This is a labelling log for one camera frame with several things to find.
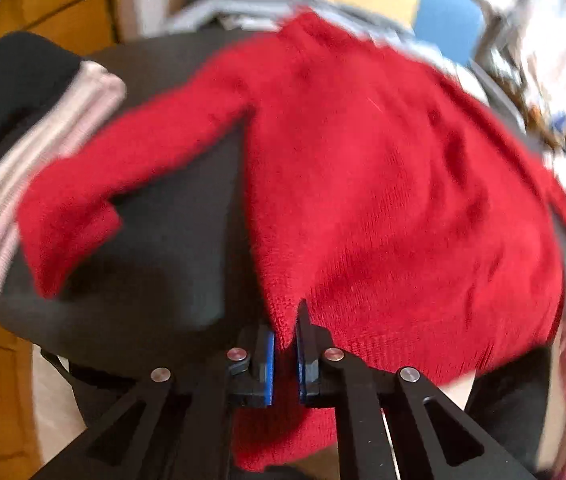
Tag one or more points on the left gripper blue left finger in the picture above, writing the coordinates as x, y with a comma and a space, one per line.
253, 367

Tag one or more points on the black leather cushion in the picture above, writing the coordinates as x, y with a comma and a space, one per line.
161, 304

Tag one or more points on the grey yellow blue chair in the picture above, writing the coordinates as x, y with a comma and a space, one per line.
446, 33

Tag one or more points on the folded black garment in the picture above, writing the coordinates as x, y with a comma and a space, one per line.
34, 73

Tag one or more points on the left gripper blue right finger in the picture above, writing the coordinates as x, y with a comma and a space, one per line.
316, 378

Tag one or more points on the red knit sweater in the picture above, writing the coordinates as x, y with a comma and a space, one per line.
415, 227

